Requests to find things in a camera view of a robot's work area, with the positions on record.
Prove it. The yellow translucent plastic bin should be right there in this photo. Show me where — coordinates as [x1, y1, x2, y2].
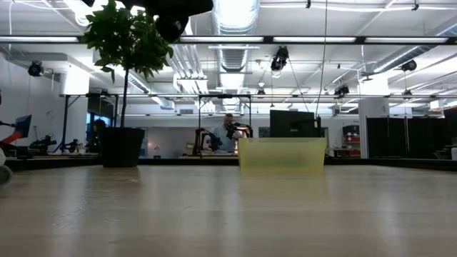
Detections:
[238, 137, 328, 176]

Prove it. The person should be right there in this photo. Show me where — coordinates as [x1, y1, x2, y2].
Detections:
[89, 119, 107, 154]
[212, 113, 244, 155]

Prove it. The large black monitor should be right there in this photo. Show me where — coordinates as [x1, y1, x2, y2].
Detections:
[269, 109, 319, 138]

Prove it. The black plant pot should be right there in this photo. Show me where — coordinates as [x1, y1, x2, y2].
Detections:
[99, 126, 146, 168]

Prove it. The red shelf unit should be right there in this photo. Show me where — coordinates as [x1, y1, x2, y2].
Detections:
[342, 124, 361, 158]

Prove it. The green leafy plant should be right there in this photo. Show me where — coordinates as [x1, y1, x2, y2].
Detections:
[81, 0, 175, 129]

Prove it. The black overhead crossbar with lights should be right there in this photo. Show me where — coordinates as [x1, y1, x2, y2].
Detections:
[0, 34, 457, 46]

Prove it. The black room divider panel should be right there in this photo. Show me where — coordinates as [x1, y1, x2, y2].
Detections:
[366, 116, 457, 160]

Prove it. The small tilted monitor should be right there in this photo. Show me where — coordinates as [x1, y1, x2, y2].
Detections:
[14, 114, 33, 139]

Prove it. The red angled bar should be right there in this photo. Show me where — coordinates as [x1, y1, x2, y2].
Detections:
[0, 130, 23, 146]

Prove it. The silver spiral ventilation duct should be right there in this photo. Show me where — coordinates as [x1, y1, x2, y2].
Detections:
[212, 0, 261, 72]

